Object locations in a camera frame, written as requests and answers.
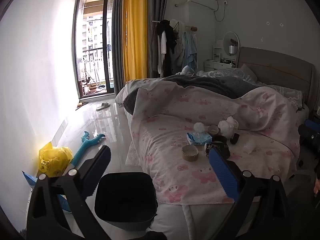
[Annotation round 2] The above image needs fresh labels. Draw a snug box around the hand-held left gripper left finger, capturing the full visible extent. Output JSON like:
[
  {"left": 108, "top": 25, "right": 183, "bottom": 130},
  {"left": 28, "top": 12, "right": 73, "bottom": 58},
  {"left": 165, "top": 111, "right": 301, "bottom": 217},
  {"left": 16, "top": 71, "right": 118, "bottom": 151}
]
[{"left": 26, "top": 145, "right": 112, "bottom": 240}]

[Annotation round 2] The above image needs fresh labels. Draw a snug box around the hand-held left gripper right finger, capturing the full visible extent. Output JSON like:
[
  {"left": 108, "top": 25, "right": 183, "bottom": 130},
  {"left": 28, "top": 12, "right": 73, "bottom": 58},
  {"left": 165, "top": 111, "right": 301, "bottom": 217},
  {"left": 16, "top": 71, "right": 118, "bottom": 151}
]
[{"left": 208, "top": 147, "right": 292, "bottom": 240}]

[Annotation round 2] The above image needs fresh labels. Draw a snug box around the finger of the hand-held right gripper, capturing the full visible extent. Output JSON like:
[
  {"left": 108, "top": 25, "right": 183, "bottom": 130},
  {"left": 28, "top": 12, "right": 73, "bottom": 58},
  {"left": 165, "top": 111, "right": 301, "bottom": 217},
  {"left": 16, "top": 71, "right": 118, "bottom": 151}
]
[
  {"left": 297, "top": 124, "right": 320, "bottom": 160},
  {"left": 304, "top": 119, "right": 320, "bottom": 132}
]

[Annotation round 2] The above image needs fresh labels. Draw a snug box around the large black tape roll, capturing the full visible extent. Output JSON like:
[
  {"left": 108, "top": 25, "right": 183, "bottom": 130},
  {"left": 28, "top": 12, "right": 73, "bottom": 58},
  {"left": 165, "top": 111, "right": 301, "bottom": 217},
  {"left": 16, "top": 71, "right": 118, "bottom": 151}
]
[{"left": 205, "top": 142, "right": 230, "bottom": 159}]

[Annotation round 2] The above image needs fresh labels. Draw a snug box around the brown tape roll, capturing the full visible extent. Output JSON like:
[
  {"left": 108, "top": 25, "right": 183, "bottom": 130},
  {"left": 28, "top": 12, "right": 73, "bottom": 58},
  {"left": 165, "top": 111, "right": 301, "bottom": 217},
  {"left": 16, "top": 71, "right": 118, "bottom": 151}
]
[
  {"left": 207, "top": 124, "right": 220, "bottom": 137},
  {"left": 182, "top": 145, "right": 199, "bottom": 161}
]

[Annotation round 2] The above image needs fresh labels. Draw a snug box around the black trash bin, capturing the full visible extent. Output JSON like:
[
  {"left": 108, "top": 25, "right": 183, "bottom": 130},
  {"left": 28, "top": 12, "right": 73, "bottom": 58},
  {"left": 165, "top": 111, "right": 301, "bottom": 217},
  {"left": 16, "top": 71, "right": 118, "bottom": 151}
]
[{"left": 94, "top": 172, "right": 158, "bottom": 231}]

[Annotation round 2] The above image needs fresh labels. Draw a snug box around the blue tissue pack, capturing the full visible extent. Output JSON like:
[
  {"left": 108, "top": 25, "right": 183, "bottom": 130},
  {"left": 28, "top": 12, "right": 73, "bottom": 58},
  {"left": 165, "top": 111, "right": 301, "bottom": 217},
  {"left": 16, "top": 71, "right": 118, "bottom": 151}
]
[{"left": 186, "top": 131, "right": 212, "bottom": 146}]

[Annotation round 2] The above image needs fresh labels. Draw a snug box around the white sock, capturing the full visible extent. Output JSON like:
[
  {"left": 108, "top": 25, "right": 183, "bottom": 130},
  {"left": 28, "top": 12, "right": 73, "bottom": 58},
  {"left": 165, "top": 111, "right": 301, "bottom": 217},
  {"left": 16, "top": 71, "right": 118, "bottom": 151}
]
[
  {"left": 217, "top": 120, "right": 232, "bottom": 137},
  {"left": 226, "top": 116, "right": 239, "bottom": 130}
]

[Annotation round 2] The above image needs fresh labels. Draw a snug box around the teal toy grabber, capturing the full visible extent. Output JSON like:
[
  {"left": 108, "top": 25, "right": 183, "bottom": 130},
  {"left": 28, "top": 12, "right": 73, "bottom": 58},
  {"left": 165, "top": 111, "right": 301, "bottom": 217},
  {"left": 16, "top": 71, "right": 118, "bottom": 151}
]
[{"left": 67, "top": 131, "right": 107, "bottom": 170}]

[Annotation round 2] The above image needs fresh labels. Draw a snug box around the yellow plastic bag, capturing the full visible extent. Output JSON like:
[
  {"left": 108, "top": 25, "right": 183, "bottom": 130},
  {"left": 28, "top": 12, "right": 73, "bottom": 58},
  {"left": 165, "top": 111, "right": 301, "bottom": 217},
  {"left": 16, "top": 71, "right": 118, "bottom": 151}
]
[{"left": 39, "top": 142, "right": 74, "bottom": 178}]

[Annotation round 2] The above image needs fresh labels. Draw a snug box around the beige upholstered headboard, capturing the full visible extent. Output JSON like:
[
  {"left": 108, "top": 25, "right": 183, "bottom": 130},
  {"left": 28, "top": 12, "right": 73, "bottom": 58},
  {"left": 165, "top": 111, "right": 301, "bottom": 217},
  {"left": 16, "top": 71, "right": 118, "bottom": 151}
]
[{"left": 236, "top": 46, "right": 316, "bottom": 108}]

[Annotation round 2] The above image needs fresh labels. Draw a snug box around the pink printed blanket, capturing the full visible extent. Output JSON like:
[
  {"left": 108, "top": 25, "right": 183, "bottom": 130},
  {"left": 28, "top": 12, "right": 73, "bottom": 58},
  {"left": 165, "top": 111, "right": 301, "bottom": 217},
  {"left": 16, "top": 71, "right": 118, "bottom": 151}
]
[{"left": 115, "top": 79, "right": 300, "bottom": 205}]

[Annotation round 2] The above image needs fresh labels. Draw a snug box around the bed mattress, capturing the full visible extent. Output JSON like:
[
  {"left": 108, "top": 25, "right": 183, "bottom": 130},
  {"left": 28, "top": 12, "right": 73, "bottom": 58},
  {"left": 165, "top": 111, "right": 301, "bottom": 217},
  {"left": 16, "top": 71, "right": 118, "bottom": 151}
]
[{"left": 151, "top": 200, "right": 238, "bottom": 240}]

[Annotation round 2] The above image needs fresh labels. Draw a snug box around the blue packet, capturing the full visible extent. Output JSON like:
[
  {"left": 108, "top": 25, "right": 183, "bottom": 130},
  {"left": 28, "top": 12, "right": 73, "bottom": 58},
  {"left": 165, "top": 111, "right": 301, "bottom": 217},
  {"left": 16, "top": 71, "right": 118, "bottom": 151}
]
[{"left": 22, "top": 170, "right": 73, "bottom": 213}]

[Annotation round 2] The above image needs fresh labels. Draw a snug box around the beige pillow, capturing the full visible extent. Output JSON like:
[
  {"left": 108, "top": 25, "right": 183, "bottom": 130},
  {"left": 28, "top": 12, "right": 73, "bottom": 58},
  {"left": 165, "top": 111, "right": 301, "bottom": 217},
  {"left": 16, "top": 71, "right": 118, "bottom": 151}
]
[{"left": 240, "top": 64, "right": 258, "bottom": 83}]

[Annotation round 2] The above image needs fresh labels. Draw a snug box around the grey fleece blanket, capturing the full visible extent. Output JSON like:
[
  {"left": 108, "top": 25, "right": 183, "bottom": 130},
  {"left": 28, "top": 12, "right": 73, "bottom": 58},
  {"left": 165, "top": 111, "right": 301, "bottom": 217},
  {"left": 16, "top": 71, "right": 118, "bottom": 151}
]
[{"left": 124, "top": 74, "right": 265, "bottom": 114}]

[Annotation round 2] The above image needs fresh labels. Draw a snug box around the blue patterned duvet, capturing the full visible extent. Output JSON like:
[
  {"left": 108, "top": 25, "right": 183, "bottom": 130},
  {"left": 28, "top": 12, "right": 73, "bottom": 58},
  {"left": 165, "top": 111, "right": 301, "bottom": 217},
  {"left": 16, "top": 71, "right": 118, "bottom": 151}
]
[{"left": 196, "top": 68, "right": 303, "bottom": 105}]

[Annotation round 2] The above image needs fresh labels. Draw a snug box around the white vanity table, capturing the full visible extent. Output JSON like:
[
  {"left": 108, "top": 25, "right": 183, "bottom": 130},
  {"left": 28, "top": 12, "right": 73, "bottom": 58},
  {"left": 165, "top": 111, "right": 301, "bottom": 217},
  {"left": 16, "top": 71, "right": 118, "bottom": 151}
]
[{"left": 204, "top": 59, "right": 237, "bottom": 73}]

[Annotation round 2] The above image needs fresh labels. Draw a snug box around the light blue plush toy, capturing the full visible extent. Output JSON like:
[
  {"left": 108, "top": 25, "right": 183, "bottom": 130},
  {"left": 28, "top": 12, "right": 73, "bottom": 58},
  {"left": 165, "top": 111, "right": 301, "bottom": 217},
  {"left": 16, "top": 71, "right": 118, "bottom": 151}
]
[{"left": 180, "top": 65, "right": 198, "bottom": 76}]

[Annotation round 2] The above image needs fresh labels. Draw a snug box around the round mirror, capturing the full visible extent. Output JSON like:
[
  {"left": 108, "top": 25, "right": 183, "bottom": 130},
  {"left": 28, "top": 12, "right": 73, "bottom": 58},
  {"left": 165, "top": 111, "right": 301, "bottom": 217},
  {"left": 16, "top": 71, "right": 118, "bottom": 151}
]
[{"left": 223, "top": 31, "right": 240, "bottom": 57}]

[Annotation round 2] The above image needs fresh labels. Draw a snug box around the white desk organizer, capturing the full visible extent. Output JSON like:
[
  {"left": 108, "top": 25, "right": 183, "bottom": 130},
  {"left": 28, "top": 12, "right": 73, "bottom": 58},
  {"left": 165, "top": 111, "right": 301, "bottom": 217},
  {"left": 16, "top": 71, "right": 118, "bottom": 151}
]
[{"left": 213, "top": 40, "right": 224, "bottom": 61}]

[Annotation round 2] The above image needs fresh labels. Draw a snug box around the light blue garment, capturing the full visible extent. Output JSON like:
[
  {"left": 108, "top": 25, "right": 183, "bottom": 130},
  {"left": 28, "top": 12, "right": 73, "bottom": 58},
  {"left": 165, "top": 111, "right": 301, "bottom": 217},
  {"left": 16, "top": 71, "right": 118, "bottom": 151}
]
[{"left": 181, "top": 31, "right": 198, "bottom": 72}]

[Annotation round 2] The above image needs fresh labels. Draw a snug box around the black framed balcony door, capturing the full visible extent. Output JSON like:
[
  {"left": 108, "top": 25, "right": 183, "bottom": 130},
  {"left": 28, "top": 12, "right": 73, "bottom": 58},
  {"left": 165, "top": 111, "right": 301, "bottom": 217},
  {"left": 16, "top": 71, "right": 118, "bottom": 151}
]
[{"left": 74, "top": 0, "right": 117, "bottom": 100}]

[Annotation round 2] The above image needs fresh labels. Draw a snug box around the white shirt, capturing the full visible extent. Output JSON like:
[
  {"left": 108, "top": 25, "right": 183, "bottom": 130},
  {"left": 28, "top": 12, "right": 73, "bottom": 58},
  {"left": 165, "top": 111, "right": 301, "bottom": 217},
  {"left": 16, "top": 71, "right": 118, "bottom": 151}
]
[{"left": 160, "top": 30, "right": 167, "bottom": 55}]

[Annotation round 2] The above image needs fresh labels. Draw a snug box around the grey curtain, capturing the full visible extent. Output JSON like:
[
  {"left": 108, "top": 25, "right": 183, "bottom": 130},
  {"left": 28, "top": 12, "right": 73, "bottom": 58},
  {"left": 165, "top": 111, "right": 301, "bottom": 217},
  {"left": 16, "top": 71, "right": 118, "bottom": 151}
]
[
  {"left": 146, "top": 0, "right": 170, "bottom": 79},
  {"left": 111, "top": 0, "right": 125, "bottom": 95}
]

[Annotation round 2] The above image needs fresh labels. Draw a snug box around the yellow curtain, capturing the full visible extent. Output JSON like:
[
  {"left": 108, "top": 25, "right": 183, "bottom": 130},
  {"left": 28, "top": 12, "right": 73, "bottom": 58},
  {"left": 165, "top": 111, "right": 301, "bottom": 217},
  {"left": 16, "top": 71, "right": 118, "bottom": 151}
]
[{"left": 121, "top": 0, "right": 148, "bottom": 83}]

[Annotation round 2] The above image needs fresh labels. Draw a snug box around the clothes rack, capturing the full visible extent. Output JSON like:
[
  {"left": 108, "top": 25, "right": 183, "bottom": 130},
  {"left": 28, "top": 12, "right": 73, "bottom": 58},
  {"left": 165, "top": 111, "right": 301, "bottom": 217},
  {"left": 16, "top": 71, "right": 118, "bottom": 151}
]
[{"left": 151, "top": 19, "right": 198, "bottom": 77}]

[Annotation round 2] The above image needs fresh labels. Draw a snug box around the black garment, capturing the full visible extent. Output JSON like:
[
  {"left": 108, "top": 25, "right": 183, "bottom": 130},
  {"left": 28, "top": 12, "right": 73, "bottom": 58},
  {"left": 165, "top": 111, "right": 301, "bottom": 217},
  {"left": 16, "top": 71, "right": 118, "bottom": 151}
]
[{"left": 157, "top": 19, "right": 182, "bottom": 54}]

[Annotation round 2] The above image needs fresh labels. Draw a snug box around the white air conditioner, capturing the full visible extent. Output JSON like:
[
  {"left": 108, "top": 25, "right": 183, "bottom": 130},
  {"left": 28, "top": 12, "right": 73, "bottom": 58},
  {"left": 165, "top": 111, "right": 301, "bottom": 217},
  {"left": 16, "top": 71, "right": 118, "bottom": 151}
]
[{"left": 184, "top": 0, "right": 218, "bottom": 12}]

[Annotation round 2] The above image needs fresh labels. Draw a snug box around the white power cable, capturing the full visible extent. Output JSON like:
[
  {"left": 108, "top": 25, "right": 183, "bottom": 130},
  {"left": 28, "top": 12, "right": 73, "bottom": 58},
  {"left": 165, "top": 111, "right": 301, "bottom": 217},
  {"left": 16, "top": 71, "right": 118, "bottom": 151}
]
[{"left": 214, "top": 0, "right": 229, "bottom": 22}]

